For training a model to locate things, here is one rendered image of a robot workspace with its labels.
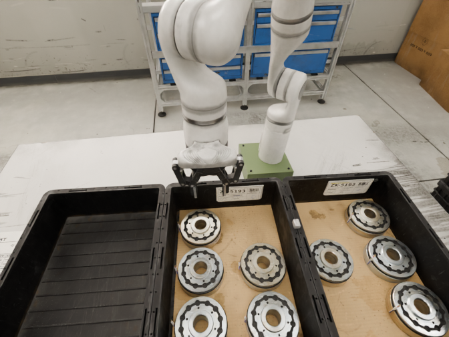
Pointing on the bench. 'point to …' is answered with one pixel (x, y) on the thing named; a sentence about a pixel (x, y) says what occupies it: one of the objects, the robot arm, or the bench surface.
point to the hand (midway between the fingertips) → (210, 189)
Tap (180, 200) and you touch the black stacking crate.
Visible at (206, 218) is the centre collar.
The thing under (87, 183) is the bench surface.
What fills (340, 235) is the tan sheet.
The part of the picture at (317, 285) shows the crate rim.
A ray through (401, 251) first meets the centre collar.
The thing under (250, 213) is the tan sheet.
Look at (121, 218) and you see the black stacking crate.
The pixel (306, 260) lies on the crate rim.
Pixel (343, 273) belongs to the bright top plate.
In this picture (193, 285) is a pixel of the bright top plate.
